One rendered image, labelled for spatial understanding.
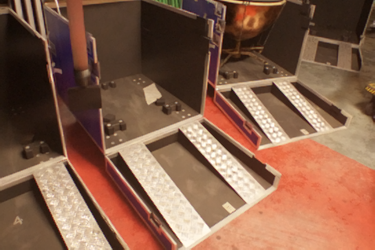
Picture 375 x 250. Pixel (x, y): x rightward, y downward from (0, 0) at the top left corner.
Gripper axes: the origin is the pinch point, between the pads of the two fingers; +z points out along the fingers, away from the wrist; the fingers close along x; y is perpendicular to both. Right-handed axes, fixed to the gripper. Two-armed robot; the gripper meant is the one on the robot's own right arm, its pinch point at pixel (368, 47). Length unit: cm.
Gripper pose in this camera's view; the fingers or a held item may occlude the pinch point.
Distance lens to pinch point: 286.4
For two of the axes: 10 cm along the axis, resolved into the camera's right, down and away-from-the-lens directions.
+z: -3.5, 9.2, 1.9
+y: 7.9, 1.8, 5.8
